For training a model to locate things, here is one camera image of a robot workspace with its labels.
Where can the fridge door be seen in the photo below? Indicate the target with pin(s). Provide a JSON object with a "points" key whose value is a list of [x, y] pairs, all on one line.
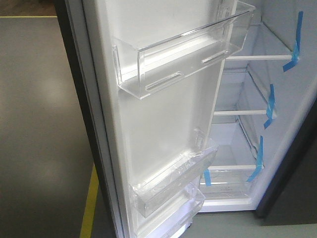
{"points": [[131, 139]]}

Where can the dark grey fridge body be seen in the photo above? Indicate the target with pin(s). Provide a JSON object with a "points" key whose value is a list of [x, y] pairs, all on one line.
{"points": [[266, 111]]}

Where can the upper clear door bin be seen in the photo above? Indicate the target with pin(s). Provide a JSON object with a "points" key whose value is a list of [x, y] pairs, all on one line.
{"points": [[157, 43]]}

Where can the clear door bin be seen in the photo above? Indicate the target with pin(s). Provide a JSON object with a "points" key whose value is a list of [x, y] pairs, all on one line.
{"points": [[172, 216], [151, 194], [157, 43]]}

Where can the middle clear door bin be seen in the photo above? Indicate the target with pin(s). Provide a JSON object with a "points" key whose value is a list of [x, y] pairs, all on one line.
{"points": [[151, 194]]}

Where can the clear crisper drawer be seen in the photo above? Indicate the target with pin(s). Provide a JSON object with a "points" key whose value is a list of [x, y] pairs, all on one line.
{"points": [[227, 182]]}

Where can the lower clear door bin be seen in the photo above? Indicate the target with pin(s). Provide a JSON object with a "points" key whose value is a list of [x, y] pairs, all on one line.
{"points": [[172, 216]]}

